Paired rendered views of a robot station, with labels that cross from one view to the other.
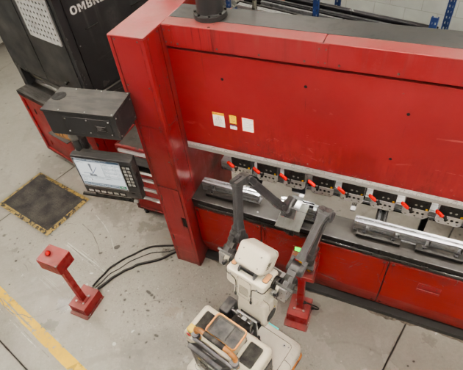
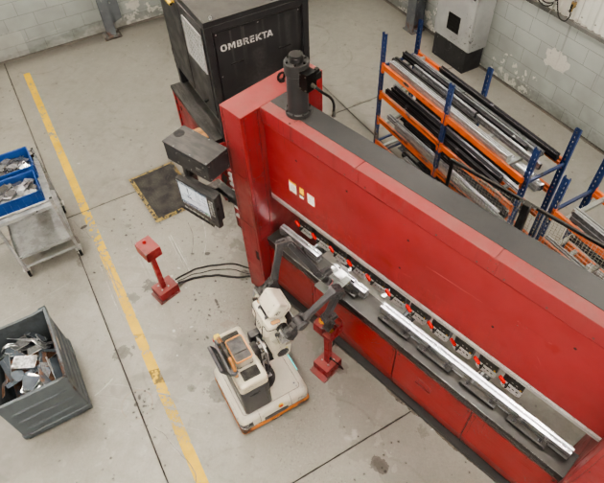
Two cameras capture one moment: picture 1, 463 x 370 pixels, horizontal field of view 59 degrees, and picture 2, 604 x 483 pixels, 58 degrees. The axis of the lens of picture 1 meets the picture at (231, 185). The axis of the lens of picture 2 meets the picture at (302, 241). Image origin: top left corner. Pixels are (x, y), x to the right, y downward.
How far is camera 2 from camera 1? 193 cm
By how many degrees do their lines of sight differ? 14
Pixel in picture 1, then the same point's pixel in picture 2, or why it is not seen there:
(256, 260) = (269, 305)
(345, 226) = (374, 308)
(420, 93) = (414, 229)
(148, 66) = (242, 136)
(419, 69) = (410, 213)
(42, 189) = (167, 178)
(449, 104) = (430, 245)
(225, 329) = (239, 347)
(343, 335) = (353, 398)
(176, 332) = not seen: hidden behind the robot
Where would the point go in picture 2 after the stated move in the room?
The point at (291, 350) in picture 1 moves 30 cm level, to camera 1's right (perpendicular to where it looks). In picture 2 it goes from (296, 388) to (330, 398)
